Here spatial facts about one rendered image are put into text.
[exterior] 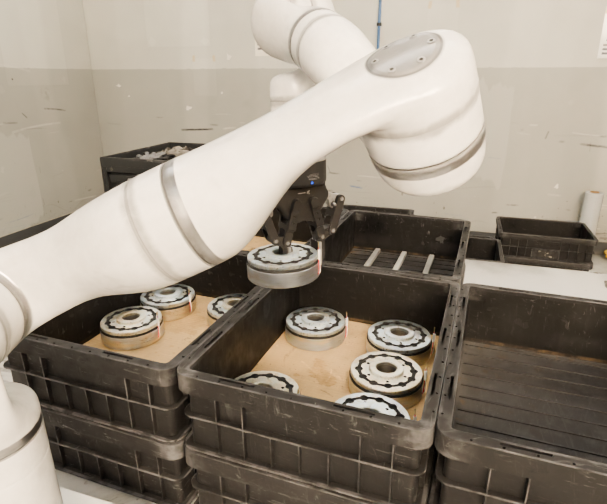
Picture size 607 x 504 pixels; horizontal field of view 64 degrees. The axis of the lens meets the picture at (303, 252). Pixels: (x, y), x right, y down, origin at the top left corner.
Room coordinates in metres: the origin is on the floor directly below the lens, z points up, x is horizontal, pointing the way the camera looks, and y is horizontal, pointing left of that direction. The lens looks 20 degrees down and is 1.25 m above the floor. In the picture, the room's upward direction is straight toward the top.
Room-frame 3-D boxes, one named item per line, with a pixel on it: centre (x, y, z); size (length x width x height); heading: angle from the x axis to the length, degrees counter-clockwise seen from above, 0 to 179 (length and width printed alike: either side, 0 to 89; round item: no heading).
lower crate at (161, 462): (0.73, 0.23, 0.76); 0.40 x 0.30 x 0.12; 160
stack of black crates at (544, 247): (2.19, -1.12, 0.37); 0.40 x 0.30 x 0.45; 72
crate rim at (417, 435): (0.62, -0.06, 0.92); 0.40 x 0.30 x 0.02; 160
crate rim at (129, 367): (0.73, 0.23, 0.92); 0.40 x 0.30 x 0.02; 160
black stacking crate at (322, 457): (0.62, -0.06, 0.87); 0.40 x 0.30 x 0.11; 160
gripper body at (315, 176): (0.67, 0.00, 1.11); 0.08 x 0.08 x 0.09
